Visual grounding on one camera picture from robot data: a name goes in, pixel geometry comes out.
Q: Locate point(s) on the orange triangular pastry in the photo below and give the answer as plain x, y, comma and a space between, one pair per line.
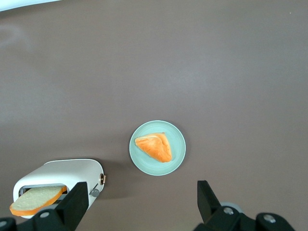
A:
156, 146

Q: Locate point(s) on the white two-slot toaster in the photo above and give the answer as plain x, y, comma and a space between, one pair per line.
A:
72, 170

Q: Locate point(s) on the white bread slice orange crust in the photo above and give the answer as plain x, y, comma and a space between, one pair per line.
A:
36, 198

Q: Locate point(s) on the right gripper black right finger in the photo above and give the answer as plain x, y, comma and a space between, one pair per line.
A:
208, 204

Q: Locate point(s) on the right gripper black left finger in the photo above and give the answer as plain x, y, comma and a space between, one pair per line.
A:
72, 207

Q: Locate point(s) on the pale green round plate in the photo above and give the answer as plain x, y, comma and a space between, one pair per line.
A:
144, 161

